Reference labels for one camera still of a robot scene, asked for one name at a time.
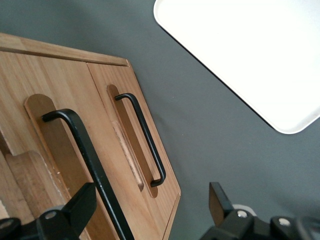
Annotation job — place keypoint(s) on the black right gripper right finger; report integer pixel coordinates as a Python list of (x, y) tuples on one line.
[(221, 207)]

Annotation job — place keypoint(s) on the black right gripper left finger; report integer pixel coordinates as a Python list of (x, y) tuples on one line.
[(80, 210)]

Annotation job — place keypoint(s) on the wooden drawer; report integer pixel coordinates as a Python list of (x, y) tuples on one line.
[(120, 80), (62, 85)]

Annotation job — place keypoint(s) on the wooden drawer cabinet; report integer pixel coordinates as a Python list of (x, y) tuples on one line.
[(50, 50)]

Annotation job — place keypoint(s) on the cream plastic tray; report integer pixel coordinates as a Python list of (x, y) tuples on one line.
[(250, 50)]

